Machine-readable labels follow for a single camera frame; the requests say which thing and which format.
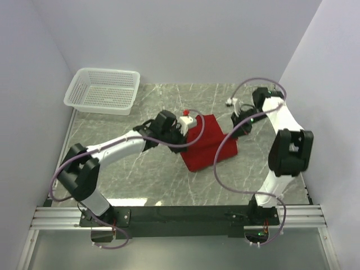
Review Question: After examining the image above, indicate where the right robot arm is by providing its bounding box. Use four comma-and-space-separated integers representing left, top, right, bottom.
226, 87, 314, 224

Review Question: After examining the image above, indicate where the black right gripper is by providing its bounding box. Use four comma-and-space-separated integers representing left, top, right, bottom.
231, 107, 268, 139

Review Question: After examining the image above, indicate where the white plastic basket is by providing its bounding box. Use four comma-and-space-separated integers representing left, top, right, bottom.
64, 67, 141, 116

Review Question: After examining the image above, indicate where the black base beam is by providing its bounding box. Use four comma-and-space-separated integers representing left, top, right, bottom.
80, 204, 280, 239

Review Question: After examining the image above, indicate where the red t shirt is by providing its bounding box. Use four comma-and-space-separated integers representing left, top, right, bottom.
181, 115, 238, 172

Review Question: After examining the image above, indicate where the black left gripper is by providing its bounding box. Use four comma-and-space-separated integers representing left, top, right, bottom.
161, 124, 190, 154

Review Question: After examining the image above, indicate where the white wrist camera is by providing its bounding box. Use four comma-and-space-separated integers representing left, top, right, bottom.
178, 110, 197, 136
225, 97, 241, 117

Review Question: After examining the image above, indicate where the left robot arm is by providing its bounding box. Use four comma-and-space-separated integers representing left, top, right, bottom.
57, 110, 197, 226

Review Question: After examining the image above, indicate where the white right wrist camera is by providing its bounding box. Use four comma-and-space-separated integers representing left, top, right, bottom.
225, 97, 241, 117

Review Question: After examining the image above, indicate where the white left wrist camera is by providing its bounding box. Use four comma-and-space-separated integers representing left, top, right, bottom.
178, 110, 197, 136

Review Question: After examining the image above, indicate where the aluminium frame rail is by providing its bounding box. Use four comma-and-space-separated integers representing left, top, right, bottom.
30, 109, 83, 230

